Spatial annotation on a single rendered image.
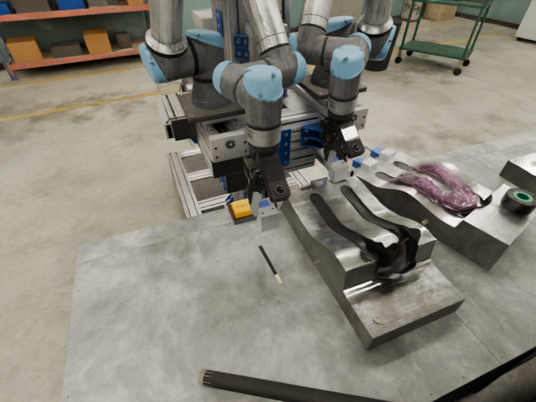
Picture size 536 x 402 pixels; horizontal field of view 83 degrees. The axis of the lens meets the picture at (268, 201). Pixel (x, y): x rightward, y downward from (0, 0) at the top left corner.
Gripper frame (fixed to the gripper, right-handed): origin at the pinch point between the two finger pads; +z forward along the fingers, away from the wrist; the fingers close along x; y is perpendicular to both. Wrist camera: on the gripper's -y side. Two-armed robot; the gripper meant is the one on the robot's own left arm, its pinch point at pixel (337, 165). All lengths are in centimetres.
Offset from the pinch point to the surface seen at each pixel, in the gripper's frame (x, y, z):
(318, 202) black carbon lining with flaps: 10.7, -8.0, 3.8
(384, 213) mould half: -4.5, -19.6, 3.8
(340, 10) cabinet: -299, 485, 164
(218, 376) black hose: 51, -43, -2
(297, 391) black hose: 38, -51, -5
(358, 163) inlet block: -13.5, 6.6, 10.6
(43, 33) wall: 187, 496, 97
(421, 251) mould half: -3.2, -35.5, -0.7
